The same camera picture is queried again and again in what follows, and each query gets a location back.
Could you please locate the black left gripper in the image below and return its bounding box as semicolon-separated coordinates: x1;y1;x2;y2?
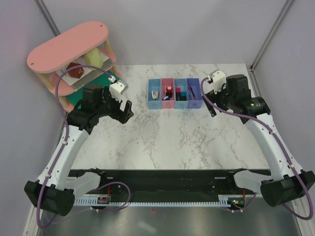
95;86;133;124

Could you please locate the red ink pen refill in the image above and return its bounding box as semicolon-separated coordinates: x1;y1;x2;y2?
189;85;197;100

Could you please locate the blue highlighter black body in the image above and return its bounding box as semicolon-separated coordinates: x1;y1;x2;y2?
181;91;187;101

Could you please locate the pink highlighter black body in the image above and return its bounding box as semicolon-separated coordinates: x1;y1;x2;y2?
175;87;181;101

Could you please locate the white pink correction tape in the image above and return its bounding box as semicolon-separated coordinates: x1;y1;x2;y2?
151;90;159;101

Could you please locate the red black round stamp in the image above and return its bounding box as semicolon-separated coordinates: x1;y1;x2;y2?
165;86;173;98

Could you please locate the blue rectangular stamp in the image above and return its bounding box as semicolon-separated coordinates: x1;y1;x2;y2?
162;96;170;101

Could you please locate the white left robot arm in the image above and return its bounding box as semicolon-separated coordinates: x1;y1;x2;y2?
24;81;133;216

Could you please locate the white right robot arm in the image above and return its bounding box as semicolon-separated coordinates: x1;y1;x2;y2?
200;71;315;211

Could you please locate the purple drawer bin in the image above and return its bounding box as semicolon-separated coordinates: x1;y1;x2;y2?
187;78;203;109

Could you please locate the green white box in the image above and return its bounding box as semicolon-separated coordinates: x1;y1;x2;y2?
62;74;111;112

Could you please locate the brown hexagonal block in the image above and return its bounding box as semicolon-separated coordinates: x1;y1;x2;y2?
66;62;85;79

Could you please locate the pale yellow cylinder block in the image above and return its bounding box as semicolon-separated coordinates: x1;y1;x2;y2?
84;48;103;68

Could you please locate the pink drawer bin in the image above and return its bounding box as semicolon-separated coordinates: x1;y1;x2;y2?
161;78;175;109

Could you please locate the pink wooden shelf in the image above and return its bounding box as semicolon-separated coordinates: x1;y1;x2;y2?
27;21;121;109

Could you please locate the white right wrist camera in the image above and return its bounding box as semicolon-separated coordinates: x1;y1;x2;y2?
208;70;226;94

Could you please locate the aluminium frame rail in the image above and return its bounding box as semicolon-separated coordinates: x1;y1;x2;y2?
248;0;296;177

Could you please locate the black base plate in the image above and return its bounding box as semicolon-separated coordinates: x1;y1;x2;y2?
68;169;260;203

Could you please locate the white cable duct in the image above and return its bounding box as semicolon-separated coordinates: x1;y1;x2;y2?
74;194;245;207

